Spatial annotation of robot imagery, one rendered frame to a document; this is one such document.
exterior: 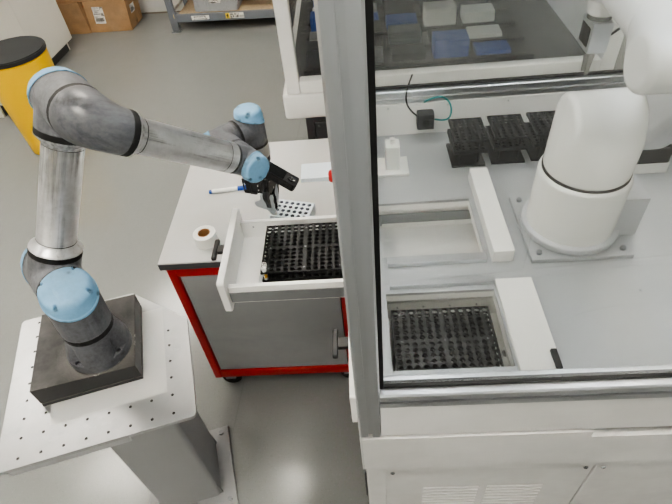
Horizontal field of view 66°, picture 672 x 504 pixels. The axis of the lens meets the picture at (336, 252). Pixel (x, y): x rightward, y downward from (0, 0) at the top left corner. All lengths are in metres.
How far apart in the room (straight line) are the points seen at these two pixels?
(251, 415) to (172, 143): 1.27
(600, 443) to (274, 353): 1.21
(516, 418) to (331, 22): 0.74
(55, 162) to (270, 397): 1.29
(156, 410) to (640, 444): 1.02
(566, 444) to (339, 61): 0.85
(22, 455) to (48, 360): 0.22
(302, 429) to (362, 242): 1.54
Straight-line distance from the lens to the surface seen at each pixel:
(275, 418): 2.12
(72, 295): 1.25
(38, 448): 1.43
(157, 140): 1.15
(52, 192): 1.28
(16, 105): 3.81
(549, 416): 1.00
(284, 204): 1.67
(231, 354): 2.02
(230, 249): 1.38
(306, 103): 2.04
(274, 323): 1.83
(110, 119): 1.10
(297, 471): 2.02
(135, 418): 1.36
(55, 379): 1.43
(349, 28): 0.46
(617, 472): 1.32
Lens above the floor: 1.86
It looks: 45 degrees down
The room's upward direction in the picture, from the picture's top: 6 degrees counter-clockwise
